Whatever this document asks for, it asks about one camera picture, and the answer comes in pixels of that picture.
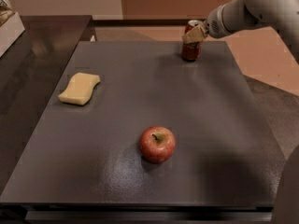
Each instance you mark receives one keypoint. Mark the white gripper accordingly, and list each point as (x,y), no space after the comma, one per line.
(214,26)

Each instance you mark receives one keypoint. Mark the red coke can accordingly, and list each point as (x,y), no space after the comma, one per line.
(190,52)

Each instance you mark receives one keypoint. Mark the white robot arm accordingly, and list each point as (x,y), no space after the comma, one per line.
(239,15)

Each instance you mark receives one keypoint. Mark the red apple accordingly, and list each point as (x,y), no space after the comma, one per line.
(157,144)

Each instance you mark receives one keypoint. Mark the yellow sponge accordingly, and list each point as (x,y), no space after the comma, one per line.
(79,89)

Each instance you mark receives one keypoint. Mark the dark side counter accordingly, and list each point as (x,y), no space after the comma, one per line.
(29,73)

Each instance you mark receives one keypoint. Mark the white box on counter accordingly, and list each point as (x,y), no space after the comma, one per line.
(10,32)

